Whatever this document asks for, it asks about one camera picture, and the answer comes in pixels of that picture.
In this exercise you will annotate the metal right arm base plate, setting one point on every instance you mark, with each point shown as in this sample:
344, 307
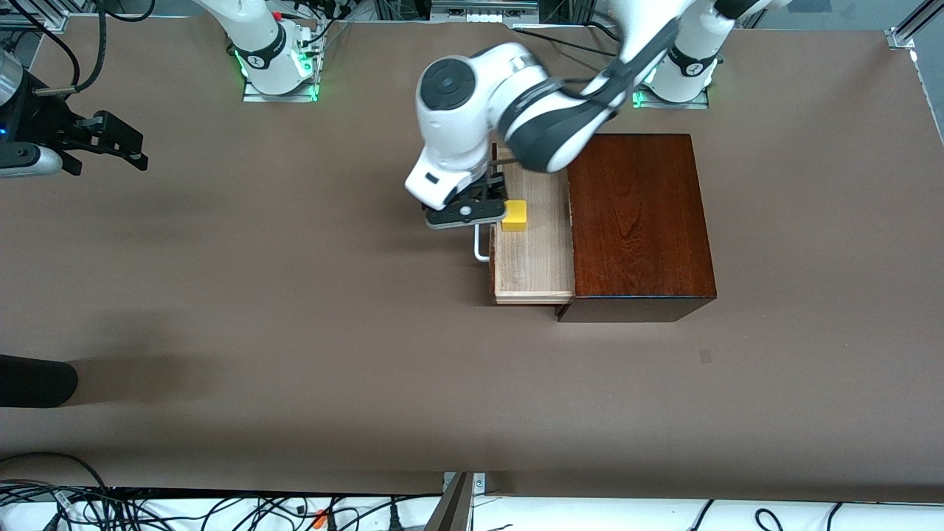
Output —
280, 97

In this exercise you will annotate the dark brown wooden cabinet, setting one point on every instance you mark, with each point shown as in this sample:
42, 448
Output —
641, 221

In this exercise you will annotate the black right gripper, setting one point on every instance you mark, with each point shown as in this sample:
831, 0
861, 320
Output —
46, 122

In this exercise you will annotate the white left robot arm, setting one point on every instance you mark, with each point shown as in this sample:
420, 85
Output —
457, 110

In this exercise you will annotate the black cylinder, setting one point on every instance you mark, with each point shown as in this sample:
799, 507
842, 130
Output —
37, 380

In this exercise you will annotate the grey power strip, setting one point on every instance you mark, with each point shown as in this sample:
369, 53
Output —
483, 11

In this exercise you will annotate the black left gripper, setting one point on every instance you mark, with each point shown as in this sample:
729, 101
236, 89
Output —
484, 191

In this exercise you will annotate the yellow cube block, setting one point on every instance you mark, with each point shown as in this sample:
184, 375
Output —
515, 215

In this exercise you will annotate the aluminium frame profile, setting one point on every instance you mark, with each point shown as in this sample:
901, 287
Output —
33, 15
911, 29

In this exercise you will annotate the grey metal strut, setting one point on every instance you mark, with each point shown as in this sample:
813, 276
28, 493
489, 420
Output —
450, 512

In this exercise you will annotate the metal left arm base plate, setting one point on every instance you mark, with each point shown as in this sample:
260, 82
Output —
686, 105

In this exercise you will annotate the silver bracket plate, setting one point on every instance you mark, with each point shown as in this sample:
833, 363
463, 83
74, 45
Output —
479, 483

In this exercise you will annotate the orange plug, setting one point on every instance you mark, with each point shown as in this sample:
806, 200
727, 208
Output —
320, 519

